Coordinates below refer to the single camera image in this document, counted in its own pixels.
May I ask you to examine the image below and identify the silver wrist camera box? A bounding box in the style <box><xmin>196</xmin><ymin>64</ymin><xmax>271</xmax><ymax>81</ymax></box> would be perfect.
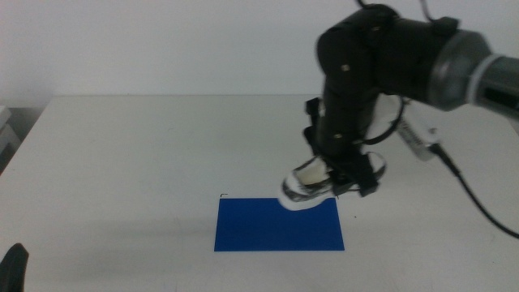
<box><xmin>397</xmin><ymin>119</ymin><xmax>442</xmax><ymax>162</ymax></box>

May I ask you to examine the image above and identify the black cable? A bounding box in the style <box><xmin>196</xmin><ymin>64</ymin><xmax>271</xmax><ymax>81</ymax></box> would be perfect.
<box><xmin>362</xmin><ymin>96</ymin><xmax>407</xmax><ymax>146</ymax></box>
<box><xmin>430</xmin><ymin>144</ymin><xmax>519</xmax><ymax>240</ymax></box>

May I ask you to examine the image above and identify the blue rectangular mat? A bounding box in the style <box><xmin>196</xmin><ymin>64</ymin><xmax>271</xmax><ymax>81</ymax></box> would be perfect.
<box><xmin>213</xmin><ymin>197</ymin><xmax>345</xmax><ymax>252</ymax></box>

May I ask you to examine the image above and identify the white and black shoe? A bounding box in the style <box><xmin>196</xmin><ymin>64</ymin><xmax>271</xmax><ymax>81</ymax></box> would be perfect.
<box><xmin>281</xmin><ymin>151</ymin><xmax>387</xmax><ymax>212</ymax></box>

